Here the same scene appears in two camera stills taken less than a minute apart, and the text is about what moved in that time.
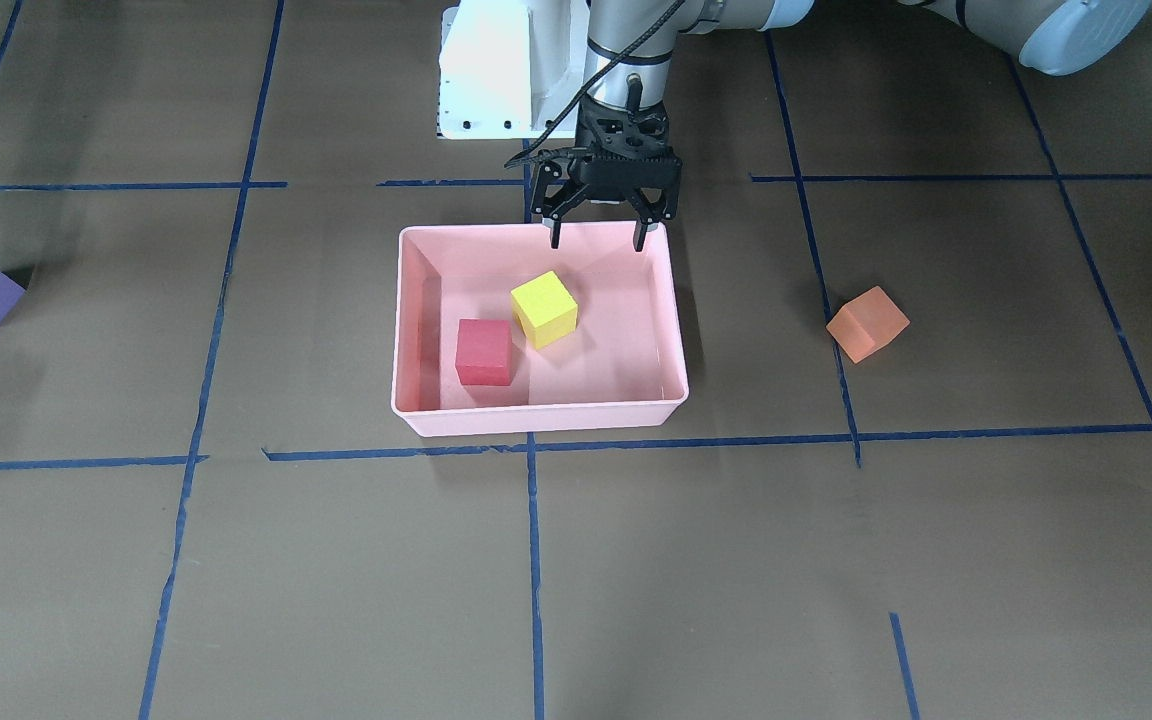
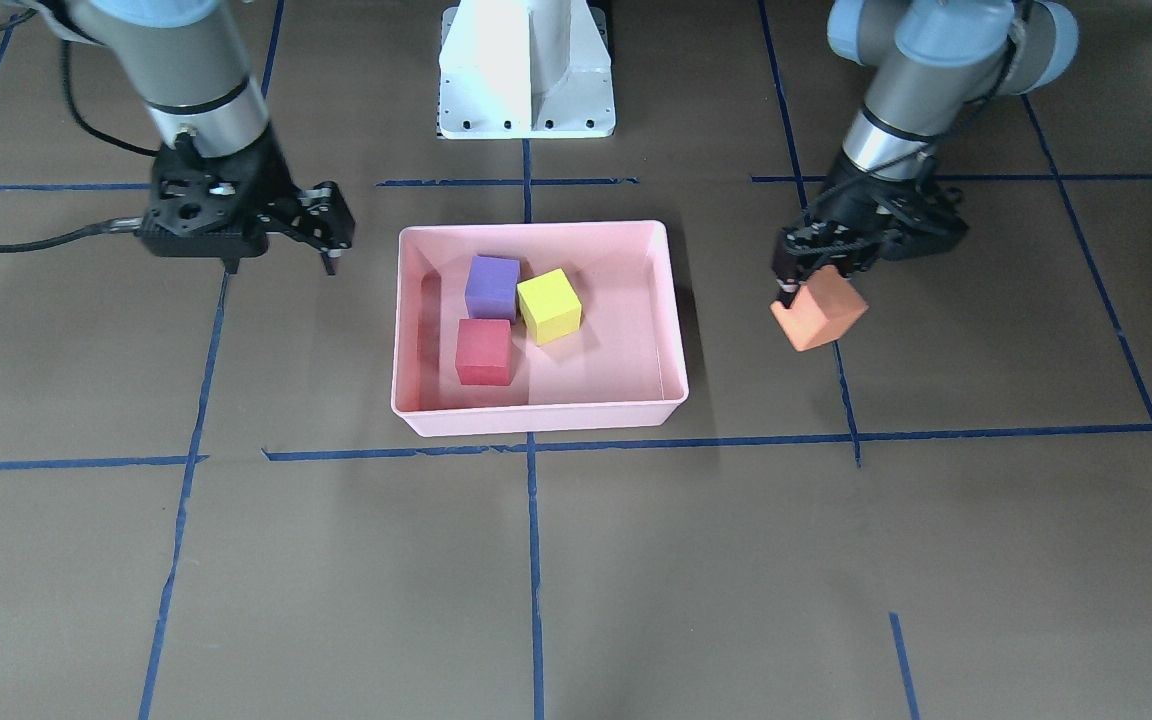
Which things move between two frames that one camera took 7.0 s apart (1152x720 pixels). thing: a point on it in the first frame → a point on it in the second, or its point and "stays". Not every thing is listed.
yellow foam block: [544, 309] stays
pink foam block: [484, 352] stays
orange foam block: [867, 322] → [821, 311]
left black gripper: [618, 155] → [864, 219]
